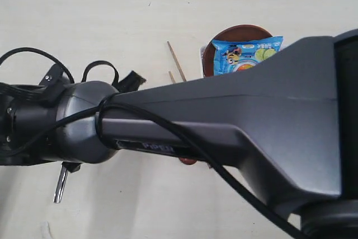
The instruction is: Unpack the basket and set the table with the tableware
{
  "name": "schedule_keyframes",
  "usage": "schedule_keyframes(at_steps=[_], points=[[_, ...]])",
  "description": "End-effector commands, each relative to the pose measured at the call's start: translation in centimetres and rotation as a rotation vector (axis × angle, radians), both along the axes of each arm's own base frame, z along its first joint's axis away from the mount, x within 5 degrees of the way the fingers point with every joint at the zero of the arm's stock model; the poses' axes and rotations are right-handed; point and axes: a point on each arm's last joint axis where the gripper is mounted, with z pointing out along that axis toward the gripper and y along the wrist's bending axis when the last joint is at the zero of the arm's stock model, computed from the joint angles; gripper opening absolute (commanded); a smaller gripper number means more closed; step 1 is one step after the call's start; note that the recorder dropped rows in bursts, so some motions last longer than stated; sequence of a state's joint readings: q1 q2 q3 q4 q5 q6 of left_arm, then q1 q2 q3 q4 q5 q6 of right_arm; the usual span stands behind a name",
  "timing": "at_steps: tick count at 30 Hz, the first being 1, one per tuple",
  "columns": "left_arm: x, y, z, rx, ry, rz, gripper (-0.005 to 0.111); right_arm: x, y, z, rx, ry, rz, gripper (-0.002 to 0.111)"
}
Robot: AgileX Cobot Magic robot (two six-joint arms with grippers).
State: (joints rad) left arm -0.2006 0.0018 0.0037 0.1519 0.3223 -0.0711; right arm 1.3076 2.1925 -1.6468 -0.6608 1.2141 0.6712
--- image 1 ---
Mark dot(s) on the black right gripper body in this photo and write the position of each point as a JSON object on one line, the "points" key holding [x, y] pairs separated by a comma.
{"points": [[28, 116]]}

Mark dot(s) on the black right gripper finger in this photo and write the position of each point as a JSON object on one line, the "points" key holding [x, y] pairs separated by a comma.
{"points": [[131, 82]]}

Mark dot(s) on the light wooden chopstick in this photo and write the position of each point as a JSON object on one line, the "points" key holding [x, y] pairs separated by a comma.
{"points": [[171, 77]]}

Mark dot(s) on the dark wooden chopstick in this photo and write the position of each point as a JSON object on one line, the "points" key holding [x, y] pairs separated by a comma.
{"points": [[174, 56]]}

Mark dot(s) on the silver table knife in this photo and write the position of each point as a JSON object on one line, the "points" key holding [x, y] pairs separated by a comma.
{"points": [[60, 185]]}

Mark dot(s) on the white perforated plastic basket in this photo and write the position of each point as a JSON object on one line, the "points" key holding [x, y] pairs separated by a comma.
{"points": [[201, 55]]}

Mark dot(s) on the red-brown wooden spoon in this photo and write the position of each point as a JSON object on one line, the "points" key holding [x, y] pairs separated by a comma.
{"points": [[187, 161]]}

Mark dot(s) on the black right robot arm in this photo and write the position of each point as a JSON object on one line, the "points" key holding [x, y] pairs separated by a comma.
{"points": [[282, 134]]}

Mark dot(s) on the blue chips bag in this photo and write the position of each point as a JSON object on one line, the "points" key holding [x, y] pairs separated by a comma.
{"points": [[238, 57]]}

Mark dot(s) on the brown round plate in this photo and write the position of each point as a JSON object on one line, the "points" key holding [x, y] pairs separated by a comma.
{"points": [[232, 35]]}

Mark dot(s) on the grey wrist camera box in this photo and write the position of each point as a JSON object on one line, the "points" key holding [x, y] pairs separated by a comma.
{"points": [[53, 75]]}

